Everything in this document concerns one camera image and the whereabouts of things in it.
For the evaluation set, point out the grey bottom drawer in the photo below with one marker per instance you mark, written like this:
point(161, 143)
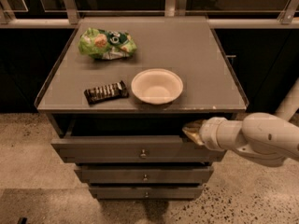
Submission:
point(155, 192)

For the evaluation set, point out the grey middle drawer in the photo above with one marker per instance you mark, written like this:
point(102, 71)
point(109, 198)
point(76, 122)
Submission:
point(134, 174)

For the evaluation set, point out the round metal top knob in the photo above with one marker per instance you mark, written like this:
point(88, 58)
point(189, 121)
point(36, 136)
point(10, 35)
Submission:
point(143, 154)

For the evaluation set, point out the green chip bag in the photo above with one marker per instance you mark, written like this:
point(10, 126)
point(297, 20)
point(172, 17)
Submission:
point(106, 45)

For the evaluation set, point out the dark chocolate bar wrapper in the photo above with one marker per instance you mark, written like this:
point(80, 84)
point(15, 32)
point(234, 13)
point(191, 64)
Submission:
point(107, 92)

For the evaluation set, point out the grey drawer cabinet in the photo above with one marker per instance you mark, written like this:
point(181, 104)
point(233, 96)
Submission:
point(187, 48)

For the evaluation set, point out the grey top drawer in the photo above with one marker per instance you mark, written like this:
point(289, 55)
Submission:
point(121, 140)

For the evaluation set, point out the white cylindrical post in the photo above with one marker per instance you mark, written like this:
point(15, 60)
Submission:
point(290, 103)

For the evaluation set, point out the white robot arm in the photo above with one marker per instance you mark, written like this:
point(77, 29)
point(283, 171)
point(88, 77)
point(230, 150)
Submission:
point(260, 137)

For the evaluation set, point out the grey drawer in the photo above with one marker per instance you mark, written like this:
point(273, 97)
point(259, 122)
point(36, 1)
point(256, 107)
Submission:
point(121, 140)
point(134, 174)
point(155, 192)

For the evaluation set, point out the white paper bowl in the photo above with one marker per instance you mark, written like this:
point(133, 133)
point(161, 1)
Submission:
point(157, 86)

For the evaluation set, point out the metal railing frame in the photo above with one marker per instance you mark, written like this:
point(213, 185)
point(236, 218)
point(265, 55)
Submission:
point(218, 14)

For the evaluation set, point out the padded gripper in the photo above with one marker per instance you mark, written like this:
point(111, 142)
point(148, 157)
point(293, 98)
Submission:
point(209, 132)

